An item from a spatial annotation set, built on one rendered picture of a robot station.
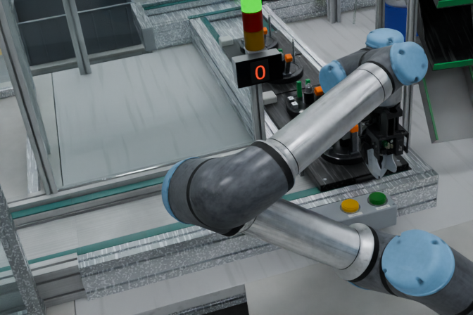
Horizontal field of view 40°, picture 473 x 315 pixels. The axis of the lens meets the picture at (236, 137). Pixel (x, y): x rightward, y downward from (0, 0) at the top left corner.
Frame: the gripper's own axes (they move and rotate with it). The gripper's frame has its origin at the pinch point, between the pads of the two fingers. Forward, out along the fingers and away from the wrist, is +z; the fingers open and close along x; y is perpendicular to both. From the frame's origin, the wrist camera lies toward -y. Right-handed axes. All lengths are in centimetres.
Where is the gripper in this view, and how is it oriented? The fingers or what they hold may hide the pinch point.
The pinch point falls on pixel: (377, 171)
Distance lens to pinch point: 153.4
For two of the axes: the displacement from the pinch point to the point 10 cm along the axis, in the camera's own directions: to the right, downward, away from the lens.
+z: 0.9, 8.5, 5.2
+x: 9.6, -2.2, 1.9
